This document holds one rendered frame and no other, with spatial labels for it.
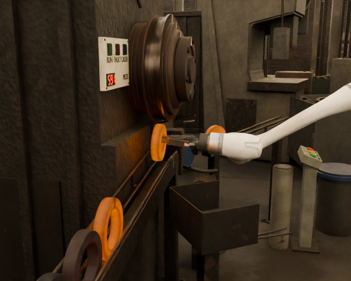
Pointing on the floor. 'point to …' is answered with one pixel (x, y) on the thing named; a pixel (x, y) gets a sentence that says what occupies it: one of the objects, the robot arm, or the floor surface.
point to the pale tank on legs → (340, 33)
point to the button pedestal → (307, 203)
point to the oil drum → (297, 77)
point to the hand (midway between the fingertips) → (159, 138)
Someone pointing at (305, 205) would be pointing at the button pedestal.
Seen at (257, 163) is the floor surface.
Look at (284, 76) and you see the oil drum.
